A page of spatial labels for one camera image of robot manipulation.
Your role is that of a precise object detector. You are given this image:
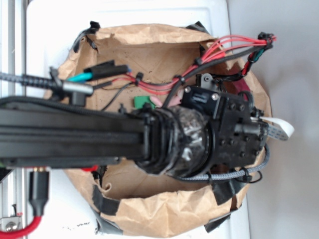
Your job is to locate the grey braided cable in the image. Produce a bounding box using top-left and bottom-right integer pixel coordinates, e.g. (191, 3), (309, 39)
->
(178, 143), (272, 184)

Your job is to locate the red and black wire bundle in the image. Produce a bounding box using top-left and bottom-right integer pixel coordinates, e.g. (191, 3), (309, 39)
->
(98, 31), (277, 97)

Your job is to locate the white plastic tray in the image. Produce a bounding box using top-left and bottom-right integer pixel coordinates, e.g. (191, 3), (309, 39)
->
(26, 0), (255, 239)

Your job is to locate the brown paper bag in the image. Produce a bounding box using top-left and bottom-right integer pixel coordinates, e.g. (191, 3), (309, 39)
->
(43, 23), (272, 237)

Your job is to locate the pink plush bunny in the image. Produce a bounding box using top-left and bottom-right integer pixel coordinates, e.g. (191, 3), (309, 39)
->
(150, 90), (184, 108)

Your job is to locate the red braided USB cable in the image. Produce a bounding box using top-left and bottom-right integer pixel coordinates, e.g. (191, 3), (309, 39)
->
(0, 167), (52, 238)

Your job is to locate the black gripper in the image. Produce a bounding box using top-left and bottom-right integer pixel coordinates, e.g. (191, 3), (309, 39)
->
(182, 73), (269, 169)

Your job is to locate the black braided cable with plug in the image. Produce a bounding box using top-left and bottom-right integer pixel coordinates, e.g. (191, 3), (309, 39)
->
(0, 60), (133, 105)

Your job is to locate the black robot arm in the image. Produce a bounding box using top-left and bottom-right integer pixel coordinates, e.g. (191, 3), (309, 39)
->
(0, 73), (270, 181)

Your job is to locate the white flat ribbon cable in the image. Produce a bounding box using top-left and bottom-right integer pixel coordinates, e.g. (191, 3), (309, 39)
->
(259, 117), (295, 140)

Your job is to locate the green rectangular block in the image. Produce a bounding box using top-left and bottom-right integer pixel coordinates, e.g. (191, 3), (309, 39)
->
(134, 96), (156, 110)

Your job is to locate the aluminium frame rail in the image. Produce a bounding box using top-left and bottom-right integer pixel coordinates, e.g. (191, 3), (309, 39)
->
(0, 0), (28, 230)

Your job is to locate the silver corner bracket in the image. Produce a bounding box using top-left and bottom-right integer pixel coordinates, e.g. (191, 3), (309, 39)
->
(0, 216), (22, 233)

